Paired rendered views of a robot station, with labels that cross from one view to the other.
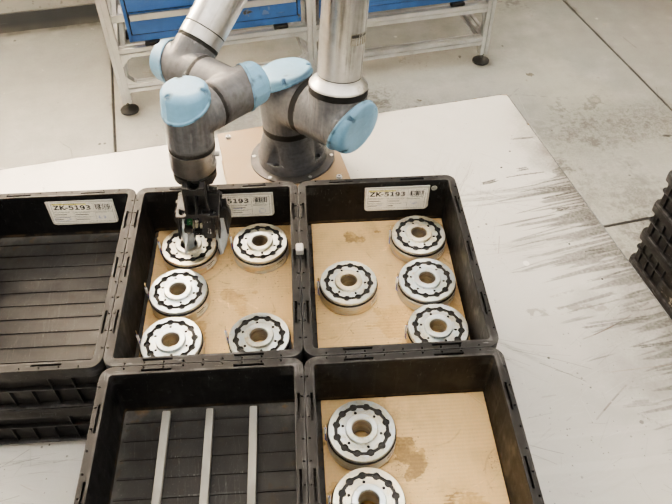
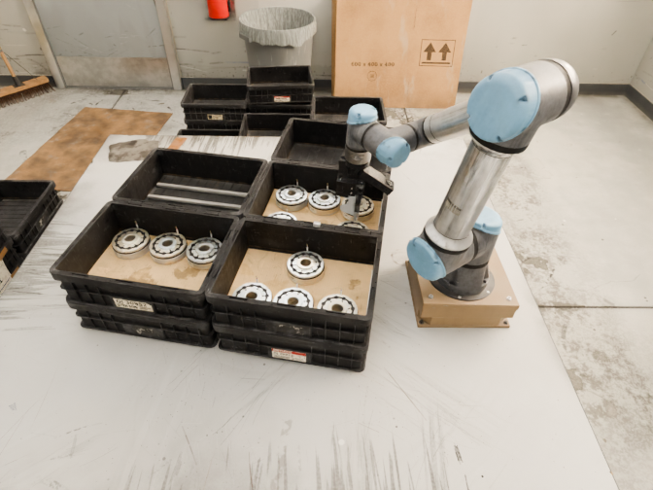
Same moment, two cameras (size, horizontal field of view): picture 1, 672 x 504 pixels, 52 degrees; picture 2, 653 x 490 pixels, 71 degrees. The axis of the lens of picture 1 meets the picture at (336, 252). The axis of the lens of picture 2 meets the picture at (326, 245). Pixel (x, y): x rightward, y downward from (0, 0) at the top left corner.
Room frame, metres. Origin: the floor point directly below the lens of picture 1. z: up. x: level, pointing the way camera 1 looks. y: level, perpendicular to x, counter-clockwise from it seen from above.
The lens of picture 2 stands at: (1.03, -0.87, 1.75)
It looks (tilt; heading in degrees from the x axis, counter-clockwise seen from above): 43 degrees down; 102
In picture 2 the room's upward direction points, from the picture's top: 1 degrees clockwise
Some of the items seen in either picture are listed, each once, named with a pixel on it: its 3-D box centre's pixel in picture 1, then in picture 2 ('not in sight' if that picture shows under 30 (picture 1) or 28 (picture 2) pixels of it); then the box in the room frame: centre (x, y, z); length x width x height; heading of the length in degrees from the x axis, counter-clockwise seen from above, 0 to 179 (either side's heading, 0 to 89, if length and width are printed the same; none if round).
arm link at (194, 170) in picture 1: (194, 158); (358, 153); (0.87, 0.23, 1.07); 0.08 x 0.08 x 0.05
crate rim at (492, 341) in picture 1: (387, 258); (299, 265); (0.79, -0.09, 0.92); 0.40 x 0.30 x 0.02; 3
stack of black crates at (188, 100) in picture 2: not in sight; (221, 119); (-0.24, 1.64, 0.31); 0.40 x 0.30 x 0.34; 14
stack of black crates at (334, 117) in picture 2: not in sight; (346, 144); (0.63, 1.45, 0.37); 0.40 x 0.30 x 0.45; 14
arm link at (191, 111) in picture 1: (189, 116); (361, 127); (0.88, 0.23, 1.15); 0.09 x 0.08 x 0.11; 139
